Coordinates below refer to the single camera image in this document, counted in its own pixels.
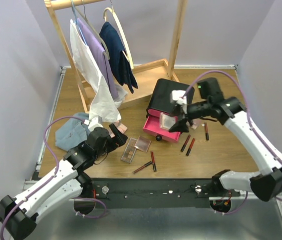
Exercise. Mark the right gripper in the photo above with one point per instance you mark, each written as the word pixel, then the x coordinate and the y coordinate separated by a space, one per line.
pixel 180 126

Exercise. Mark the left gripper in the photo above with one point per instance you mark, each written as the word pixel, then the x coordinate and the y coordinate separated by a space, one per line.
pixel 116 136

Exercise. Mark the pink palette box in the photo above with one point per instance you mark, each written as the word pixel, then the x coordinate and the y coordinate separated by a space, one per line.
pixel 121 127

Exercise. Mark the small pink square palette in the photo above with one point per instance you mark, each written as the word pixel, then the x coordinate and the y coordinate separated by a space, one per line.
pixel 166 121

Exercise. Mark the long clear eyeshadow palette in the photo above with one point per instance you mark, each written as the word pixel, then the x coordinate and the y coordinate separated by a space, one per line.
pixel 129 151

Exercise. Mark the pink drawer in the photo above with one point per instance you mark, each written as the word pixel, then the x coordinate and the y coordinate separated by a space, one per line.
pixel 152 127

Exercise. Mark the black drawer organizer box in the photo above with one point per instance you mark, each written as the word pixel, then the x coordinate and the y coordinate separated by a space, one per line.
pixel 160 99

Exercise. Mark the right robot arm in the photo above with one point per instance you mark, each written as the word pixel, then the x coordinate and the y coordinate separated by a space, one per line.
pixel 266 183

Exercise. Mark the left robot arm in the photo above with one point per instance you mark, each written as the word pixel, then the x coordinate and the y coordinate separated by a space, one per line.
pixel 19 215

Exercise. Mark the square clear blush palette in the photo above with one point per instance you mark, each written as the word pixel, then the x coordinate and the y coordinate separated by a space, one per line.
pixel 196 123

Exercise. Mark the brown square palette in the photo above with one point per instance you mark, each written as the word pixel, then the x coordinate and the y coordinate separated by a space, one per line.
pixel 142 144

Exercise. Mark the dark red lip gloss tube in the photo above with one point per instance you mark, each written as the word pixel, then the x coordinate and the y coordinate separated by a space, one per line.
pixel 185 143

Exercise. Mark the bright red lip gloss tube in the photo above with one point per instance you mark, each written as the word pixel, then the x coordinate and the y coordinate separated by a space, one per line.
pixel 190 147

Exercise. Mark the red lip gloss tube right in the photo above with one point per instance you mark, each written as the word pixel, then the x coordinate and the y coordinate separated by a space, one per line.
pixel 206 131

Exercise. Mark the thin red lip liner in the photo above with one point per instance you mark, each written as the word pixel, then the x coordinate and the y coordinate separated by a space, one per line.
pixel 142 167

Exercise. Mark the white shirt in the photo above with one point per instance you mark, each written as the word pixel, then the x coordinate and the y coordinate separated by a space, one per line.
pixel 102 105

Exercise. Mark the red lip gloss tube front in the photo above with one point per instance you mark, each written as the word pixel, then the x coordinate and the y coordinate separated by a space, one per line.
pixel 153 161

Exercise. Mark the blue denim jeans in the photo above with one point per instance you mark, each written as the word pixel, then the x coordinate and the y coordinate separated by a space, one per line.
pixel 73 132

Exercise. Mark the wooden clothes rack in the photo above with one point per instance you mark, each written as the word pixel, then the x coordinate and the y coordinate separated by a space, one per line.
pixel 146 74

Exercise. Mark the navy blue garment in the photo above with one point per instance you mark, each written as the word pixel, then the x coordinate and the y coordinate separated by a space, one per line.
pixel 119 64

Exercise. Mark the cream hanger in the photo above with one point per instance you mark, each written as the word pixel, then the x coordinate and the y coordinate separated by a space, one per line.
pixel 121 32

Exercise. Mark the purple shirt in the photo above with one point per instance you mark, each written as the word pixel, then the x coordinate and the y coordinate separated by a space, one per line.
pixel 98 51

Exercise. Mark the blue hanger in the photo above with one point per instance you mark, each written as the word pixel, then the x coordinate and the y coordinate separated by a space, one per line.
pixel 76 22

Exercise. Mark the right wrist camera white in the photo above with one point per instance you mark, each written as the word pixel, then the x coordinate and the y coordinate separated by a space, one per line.
pixel 178 97

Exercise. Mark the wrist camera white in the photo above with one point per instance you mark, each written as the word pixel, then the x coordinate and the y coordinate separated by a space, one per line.
pixel 178 97
pixel 93 123

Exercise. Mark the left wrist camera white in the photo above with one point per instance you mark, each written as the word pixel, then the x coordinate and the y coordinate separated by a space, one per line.
pixel 93 123

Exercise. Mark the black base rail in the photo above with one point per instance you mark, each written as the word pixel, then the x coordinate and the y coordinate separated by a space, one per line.
pixel 146 193

